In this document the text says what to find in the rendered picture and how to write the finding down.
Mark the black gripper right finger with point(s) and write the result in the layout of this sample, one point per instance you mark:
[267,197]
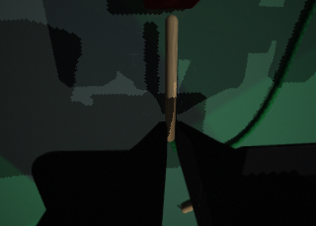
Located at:
[219,177]

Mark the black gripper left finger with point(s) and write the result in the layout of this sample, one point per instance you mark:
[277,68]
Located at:
[135,175]

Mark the thin wooden stick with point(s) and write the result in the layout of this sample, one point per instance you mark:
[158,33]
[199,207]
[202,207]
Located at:
[171,61]
[187,207]

